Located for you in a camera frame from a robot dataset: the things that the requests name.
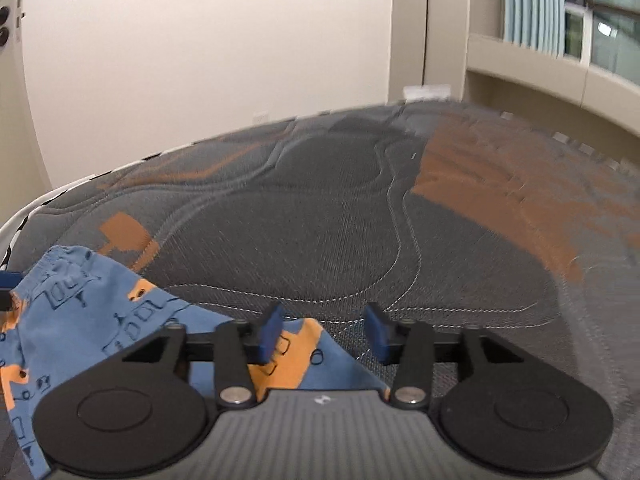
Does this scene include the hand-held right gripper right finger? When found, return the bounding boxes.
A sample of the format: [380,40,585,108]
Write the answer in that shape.
[363,302,532,409]

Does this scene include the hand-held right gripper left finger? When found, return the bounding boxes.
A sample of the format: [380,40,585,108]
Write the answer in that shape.
[107,303,287,409]

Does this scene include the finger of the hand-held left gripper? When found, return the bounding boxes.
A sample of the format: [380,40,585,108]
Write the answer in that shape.
[0,270,23,312]

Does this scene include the blue orange printed pants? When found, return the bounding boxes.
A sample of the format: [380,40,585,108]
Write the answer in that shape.
[0,245,391,480]

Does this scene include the grey orange quilted mattress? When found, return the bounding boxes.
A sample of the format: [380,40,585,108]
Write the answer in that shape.
[0,99,640,480]

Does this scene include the white flat object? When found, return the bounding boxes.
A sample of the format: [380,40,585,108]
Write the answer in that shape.
[404,84,452,103]

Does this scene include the beige window ledge cabinet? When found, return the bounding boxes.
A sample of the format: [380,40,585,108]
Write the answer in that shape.
[462,32,640,137]

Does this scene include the beige tall wardrobe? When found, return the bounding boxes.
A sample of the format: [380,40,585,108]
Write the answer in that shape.
[389,0,506,105]

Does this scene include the light blue curtain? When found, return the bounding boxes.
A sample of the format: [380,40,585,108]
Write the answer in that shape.
[501,0,567,56]

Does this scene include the window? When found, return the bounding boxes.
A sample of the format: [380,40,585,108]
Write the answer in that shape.
[564,0,640,88]

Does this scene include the wall socket panel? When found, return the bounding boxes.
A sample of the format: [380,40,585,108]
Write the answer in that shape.
[0,0,27,47]

